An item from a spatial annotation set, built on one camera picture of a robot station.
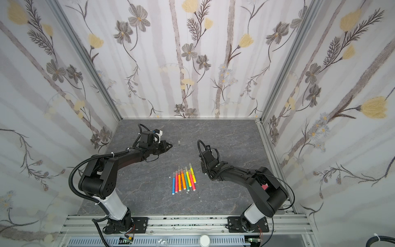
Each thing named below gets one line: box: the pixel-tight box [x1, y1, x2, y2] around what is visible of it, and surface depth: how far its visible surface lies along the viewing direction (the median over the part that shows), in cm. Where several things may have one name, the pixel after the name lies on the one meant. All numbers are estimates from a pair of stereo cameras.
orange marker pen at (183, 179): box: [180, 168, 187, 190], surface depth 90 cm
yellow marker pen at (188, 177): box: [184, 166, 192, 188], surface depth 91 cm
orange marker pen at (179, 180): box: [177, 168, 182, 192], surface depth 90 cm
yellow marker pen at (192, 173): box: [188, 162, 197, 184], surface depth 92 cm
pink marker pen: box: [174, 170, 179, 193], surface depth 90 cm
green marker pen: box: [184, 171, 190, 192], surface depth 88 cm
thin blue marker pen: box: [171, 171, 176, 196], surface depth 88 cm
